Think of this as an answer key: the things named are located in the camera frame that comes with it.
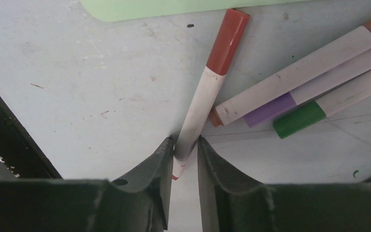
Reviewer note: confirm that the red capped white marker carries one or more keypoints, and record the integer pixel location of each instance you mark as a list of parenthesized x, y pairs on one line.
[(213, 75)]

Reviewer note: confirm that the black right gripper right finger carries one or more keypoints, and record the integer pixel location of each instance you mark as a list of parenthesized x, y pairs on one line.
[(232, 201)]

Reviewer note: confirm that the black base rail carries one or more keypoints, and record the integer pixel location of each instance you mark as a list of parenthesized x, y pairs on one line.
[(19, 152)]

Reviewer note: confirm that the green capped short marker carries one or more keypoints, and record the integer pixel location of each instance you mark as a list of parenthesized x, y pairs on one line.
[(325, 106)]

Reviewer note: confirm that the purple capped marker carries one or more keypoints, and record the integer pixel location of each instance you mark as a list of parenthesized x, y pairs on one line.
[(317, 86)]

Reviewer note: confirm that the green clipboard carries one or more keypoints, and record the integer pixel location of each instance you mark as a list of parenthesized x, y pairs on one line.
[(120, 10)]

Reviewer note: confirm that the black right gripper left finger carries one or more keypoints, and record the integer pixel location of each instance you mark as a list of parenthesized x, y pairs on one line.
[(137, 201)]

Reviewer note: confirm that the brown capped white marker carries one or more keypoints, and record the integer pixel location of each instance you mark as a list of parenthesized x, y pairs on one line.
[(305, 69)]

